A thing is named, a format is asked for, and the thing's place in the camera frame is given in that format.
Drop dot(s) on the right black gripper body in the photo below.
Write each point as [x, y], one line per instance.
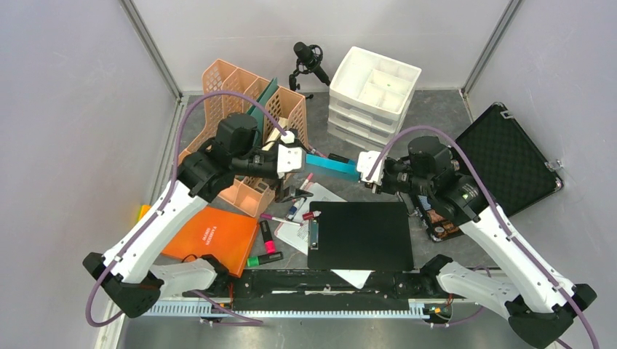
[398, 177]

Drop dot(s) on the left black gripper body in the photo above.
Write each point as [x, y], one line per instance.
[256, 163]

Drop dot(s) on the dark blue hardcover book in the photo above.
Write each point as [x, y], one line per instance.
[274, 135]

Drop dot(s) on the teal notebook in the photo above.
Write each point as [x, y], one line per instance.
[332, 168]

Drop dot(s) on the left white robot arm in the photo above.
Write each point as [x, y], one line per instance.
[127, 272]

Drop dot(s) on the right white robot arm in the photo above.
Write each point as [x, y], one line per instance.
[537, 301]

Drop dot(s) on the pink white marker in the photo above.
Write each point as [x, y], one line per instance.
[306, 181]

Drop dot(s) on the green file folder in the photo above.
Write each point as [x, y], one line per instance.
[257, 114]

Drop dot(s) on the pink thin pen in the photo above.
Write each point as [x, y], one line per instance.
[315, 152]

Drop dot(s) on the magenta marker pen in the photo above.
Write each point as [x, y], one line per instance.
[278, 219]

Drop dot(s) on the blue cap white marker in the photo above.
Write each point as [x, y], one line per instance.
[293, 210]

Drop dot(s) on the blue highlighter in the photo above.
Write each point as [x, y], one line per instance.
[342, 159]

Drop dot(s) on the black clipboard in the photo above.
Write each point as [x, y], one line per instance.
[359, 236]

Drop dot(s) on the printed white paper sheet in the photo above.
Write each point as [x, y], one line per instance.
[297, 236]

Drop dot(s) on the peach plastic file organizer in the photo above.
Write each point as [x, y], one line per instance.
[229, 130]

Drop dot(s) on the white plastic drawer unit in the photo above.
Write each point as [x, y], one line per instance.
[369, 98]

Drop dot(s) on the orange book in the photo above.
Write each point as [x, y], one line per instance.
[225, 235]

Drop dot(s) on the green highlighter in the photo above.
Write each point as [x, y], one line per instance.
[264, 259]

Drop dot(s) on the black microphone on tripod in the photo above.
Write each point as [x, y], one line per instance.
[308, 61]

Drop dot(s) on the black open carrying case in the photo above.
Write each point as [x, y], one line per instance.
[509, 163]

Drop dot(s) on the yellow orange block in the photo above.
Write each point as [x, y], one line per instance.
[143, 210]

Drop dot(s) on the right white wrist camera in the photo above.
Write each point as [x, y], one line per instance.
[369, 167]

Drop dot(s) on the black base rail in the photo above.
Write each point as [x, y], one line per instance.
[307, 290]

